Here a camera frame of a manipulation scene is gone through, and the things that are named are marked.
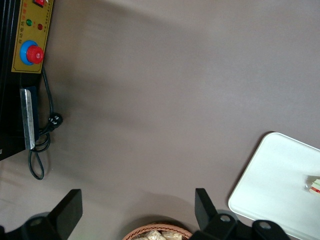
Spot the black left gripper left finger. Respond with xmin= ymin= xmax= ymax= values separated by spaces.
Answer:
xmin=0 ymin=189 xmax=84 ymax=240

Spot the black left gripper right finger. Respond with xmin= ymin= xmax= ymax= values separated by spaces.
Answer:
xmin=188 ymin=187 xmax=292 ymax=240

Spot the triangle sandwich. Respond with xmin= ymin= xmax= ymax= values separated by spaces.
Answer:
xmin=303 ymin=174 xmax=320 ymax=195

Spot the beige rectangular tray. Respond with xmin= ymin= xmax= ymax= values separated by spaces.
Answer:
xmin=227 ymin=131 xmax=320 ymax=240

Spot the clear cereal snack packet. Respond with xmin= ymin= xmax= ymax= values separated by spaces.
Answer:
xmin=139 ymin=230 xmax=163 ymax=240
xmin=161 ymin=231 xmax=184 ymax=240

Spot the round brown wicker basket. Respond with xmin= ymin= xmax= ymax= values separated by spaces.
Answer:
xmin=121 ymin=223 xmax=193 ymax=240

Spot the brown table cover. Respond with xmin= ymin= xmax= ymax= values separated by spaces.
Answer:
xmin=0 ymin=0 xmax=320 ymax=240

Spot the yellow black control box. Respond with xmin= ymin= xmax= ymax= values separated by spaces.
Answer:
xmin=0 ymin=0 xmax=55 ymax=161

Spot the black power cable with plug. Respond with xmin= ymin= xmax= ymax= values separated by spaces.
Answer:
xmin=27 ymin=66 xmax=64 ymax=181

